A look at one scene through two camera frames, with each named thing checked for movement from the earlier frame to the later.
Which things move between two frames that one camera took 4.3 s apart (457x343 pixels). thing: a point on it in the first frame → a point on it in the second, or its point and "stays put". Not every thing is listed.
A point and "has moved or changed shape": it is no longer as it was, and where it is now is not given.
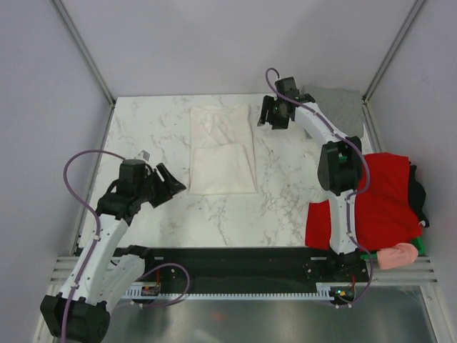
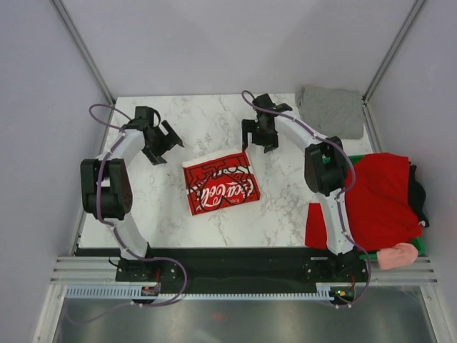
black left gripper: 168,188 → 154,156
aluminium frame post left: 86,53 stays put
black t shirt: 417,194 stays put
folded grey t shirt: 345,107 stays put
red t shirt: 383,214 stays put
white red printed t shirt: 222,158 has moved or changed shape
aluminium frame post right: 416,7 stays put
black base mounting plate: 250,267 stays put
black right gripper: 267,105 → 249,126
